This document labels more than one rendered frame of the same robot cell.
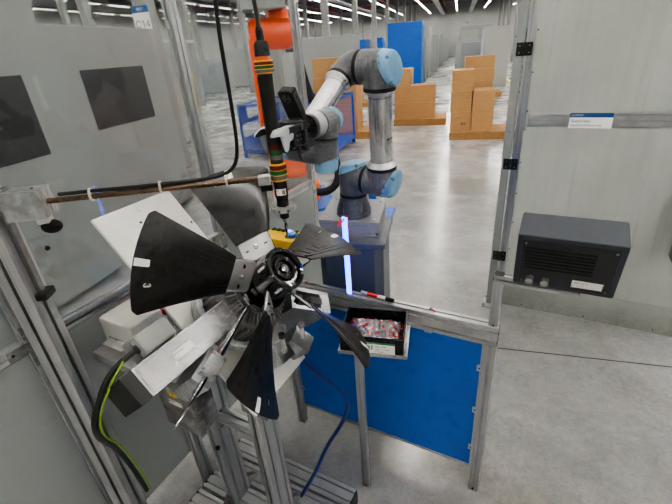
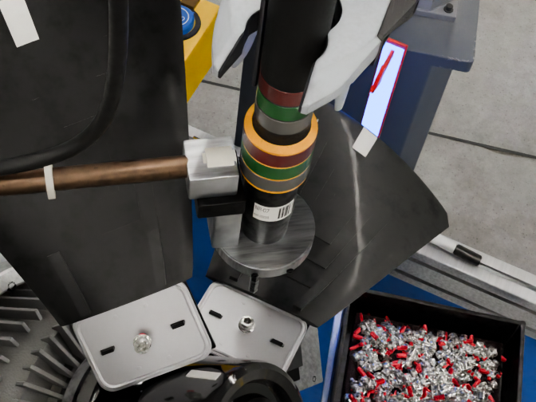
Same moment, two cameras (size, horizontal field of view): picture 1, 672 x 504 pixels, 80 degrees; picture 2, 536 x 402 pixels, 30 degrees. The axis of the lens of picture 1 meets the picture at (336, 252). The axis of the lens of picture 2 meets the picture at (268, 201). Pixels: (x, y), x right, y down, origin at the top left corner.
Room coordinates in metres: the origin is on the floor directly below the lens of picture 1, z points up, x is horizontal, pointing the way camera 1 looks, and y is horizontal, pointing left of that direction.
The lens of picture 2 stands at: (0.69, 0.21, 1.93)
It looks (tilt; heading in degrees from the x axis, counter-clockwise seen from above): 57 degrees down; 347
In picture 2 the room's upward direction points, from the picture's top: 10 degrees clockwise
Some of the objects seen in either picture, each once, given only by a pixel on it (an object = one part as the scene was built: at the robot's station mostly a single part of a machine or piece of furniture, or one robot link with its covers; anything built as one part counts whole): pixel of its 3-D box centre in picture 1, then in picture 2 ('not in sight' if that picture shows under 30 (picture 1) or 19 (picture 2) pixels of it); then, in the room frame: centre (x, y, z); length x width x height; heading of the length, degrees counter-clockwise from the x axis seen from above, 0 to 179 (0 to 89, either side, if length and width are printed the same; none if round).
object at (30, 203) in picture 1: (26, 203); not in sight; (0.97, 0.76, 1.44); 0.10 x 0.07 x 0.09; 95
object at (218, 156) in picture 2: not in sight; (218, 163); (1.03, 0.17, 1.43); 0.02 x 0.02 x 0.02; 5
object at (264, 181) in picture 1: (277, 192); (254, 196); (1.03, 0.14, 1.39); 0.09 x 0.07 x 0.10; 95
